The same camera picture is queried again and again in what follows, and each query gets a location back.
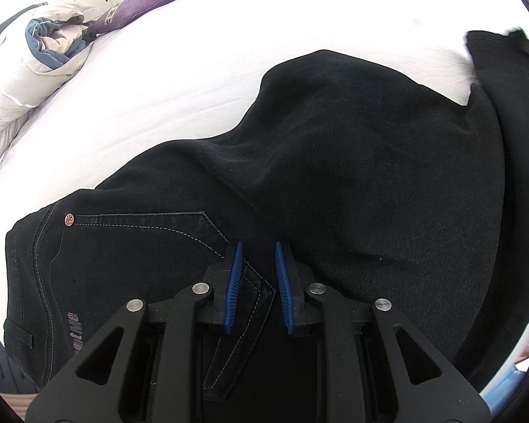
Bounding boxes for purple pillow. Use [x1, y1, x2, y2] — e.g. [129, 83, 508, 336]
[85, 0, 188, 38]

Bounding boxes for white and blue duvet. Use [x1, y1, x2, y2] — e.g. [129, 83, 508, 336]
[0, 2, 101, 165]

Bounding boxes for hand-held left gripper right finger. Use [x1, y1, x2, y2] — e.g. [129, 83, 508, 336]
[275, 240, 491, 423]

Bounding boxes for white bed sheet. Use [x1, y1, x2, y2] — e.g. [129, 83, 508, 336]
[0, 0, 529, 399]

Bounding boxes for black pants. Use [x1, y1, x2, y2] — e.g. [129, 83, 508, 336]
[4, 30, 529, 403]

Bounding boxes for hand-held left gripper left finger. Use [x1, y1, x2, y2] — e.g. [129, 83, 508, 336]
[25, 240, 246, 423]

